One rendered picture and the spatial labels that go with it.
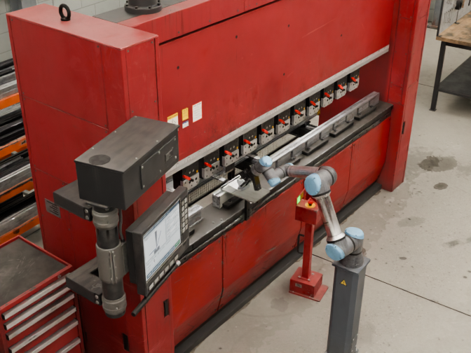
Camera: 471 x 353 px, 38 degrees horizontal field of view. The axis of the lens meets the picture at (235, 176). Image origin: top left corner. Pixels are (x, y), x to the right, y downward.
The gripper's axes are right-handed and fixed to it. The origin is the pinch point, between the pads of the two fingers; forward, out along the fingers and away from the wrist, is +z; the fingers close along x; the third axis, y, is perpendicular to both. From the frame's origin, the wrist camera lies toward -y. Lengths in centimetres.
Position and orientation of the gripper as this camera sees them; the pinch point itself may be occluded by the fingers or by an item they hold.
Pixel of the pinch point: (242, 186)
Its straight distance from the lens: 457.2
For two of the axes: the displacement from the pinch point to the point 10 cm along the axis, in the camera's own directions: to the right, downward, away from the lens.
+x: -6.9, 3.5, -6.3
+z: -4.7, 4.4, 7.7
